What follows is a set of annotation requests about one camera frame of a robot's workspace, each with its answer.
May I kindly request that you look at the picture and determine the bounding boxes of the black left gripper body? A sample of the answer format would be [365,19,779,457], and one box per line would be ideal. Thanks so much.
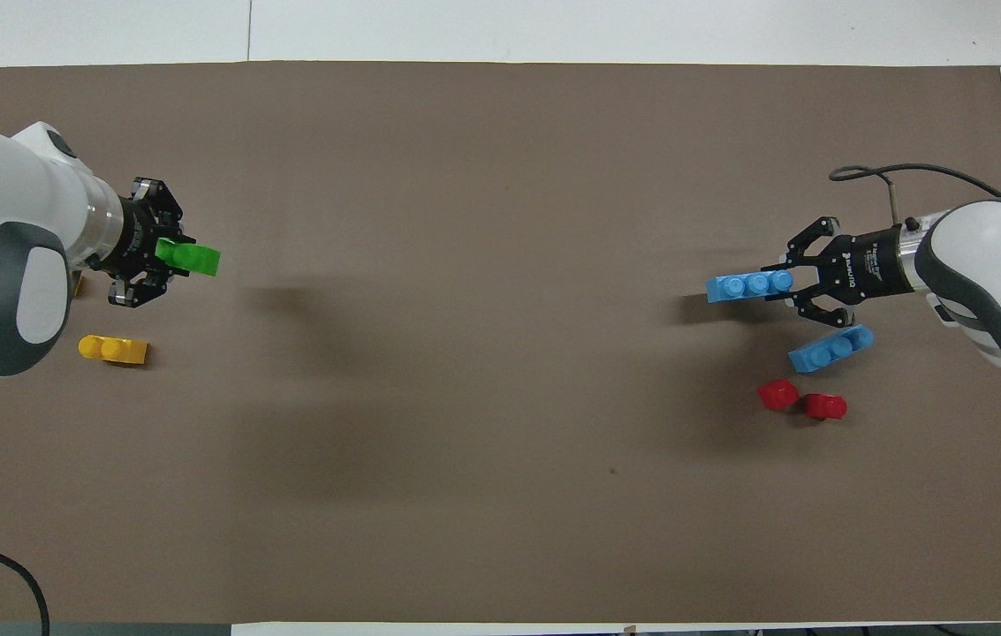
[98,196,162,285]

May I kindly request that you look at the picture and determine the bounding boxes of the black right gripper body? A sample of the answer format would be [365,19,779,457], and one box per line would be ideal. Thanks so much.
[834,223,918,308]

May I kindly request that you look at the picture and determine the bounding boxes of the green two-stud block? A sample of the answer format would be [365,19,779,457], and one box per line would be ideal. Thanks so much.
[155,238,223,278]

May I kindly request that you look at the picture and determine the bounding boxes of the blue three-stud block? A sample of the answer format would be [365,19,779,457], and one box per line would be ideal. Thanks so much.
[787,324,876,375]
[705,269,795,305]

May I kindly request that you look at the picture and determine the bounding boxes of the red one-stud block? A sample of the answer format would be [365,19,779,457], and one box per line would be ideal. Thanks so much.
[802,393,848,421]
[756,378,800,412]

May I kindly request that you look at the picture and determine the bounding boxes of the brown paper mat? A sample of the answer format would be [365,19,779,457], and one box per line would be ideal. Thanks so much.
[0,60,1001,625]

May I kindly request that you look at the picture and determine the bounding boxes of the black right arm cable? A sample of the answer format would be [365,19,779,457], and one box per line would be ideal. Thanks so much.
[828,163,1001,232]

